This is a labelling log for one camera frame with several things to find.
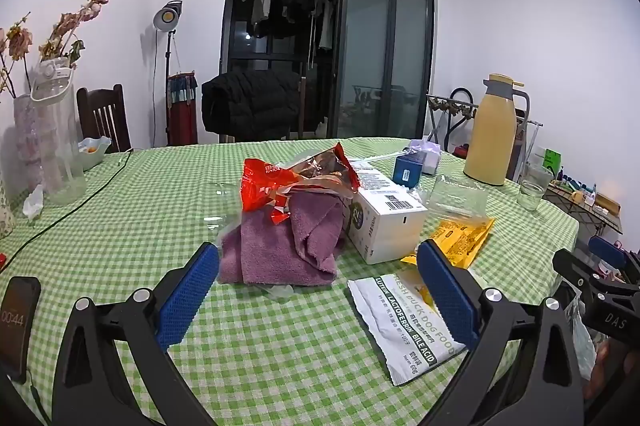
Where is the red bag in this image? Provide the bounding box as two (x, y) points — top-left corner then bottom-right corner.
(166, 72), (199, 145)

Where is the white wavy bowl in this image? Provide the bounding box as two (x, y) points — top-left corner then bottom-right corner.
(75, 136), (112, 171)

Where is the green checked tablecloth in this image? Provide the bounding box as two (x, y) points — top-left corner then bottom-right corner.
(0, 137), (581, 426)

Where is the purple tissue pack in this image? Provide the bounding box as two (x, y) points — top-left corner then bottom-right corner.
(402, 140), (443, 177)

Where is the white cardboard box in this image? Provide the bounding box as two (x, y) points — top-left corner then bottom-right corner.
(345, 156), (429, 265)

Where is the blue box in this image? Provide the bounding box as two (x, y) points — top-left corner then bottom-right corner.
(392, 154), (423, 189)

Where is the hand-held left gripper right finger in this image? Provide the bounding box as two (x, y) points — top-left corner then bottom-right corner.
(416, 240), (586, 426)

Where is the patterned ceramic pot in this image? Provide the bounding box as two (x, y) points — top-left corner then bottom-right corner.
(0, 183), (17, 241)

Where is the yellow snack packet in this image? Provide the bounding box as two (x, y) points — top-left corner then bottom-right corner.
(400, 216), (496, 269)

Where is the clear glass vase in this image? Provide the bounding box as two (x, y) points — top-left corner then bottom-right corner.
(12, 94), (46, 201)

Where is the cluttered side table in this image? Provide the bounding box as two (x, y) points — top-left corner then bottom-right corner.
(545, 178), (623, 237)

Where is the red snack wrapper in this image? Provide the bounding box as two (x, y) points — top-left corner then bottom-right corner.
(241, 142), (362, 227)

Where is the floor lamp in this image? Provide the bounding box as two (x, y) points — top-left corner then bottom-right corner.
(152, 0), (185, 147)

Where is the dark wooden chair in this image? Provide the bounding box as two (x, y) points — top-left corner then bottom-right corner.
(76, 84), (132, 154)

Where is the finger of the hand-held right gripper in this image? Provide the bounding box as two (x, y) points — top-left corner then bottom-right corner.
(552, 248), (640, 303)
(588, 235), (640, 283)

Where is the white dog food packet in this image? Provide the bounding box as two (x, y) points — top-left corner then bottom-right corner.
(347, 266), (468, 387)

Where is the black cable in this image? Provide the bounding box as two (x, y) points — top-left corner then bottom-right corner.
(0, 147), (135, 269)

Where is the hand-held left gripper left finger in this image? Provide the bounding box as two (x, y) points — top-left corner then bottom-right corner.
(51, 242), (221, 426)

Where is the green box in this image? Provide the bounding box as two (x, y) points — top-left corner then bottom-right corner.
(542, 149), (563, 179)

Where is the clear plastic bag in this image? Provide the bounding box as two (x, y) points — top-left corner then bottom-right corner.
(417, 175), (488, 227)

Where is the black puffer jacket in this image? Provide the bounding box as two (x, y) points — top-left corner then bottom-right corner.
(201, 70), (326, 141)

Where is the dried flower bouquet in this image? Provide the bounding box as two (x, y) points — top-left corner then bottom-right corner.
(0, 0), (110, 99)

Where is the person's right hand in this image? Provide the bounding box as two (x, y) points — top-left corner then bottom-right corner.
(590, 336), (640, 402)

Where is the sliding glass door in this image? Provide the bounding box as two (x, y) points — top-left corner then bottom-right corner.
(220, 0), (435, 141)

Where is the crumpled white tissue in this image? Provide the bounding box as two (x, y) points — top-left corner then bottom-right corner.
(22, 185), (47, 221)

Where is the yellow thermos jug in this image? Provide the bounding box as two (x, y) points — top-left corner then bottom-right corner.
(462, 74), (530, 187)

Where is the clear water bottle white lid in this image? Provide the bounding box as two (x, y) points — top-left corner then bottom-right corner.
(30, 58), (88, 207)

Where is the metal folding rack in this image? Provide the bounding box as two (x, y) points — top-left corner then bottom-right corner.
(426, 86), (546, 157)

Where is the purple towel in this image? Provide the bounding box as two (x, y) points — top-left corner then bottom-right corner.
(218, 193), (351, 285)

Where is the black smartphone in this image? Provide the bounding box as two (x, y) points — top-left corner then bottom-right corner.
(0, 276), (42, 384)

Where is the clear drinking glass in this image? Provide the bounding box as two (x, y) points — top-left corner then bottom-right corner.
(517, 161), (555, 211)

